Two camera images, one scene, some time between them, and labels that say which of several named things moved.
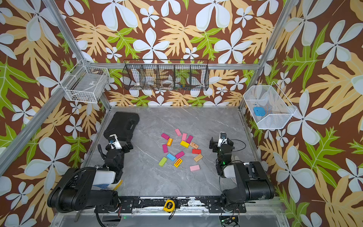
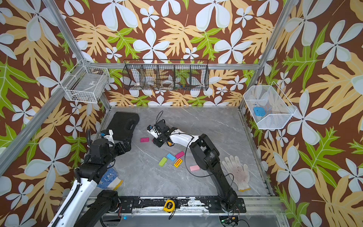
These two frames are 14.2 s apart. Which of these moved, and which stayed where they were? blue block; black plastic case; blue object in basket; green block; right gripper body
Moved: right gripper body
Stayed: blue object in basket; blue block; green block; black plastic case
